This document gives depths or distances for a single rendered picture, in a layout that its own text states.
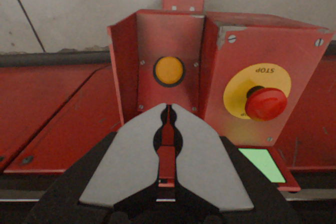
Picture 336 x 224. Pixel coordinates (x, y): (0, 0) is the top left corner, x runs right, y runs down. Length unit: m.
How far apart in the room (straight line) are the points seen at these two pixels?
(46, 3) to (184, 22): 0.95
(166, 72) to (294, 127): 0.32
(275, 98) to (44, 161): 0.39
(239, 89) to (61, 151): 0.35
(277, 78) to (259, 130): 0.08
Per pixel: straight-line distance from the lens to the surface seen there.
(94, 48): 1.07
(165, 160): 0.22
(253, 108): 0.18
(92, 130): 0.43
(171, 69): 0.23
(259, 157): 0.26
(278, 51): 0.20
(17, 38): 1.29
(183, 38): 0.24
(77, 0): 1.05
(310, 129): 0.47
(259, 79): 0.20
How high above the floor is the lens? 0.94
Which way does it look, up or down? 57 degrees down
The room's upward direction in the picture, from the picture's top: 178 degrees counter-clockwise
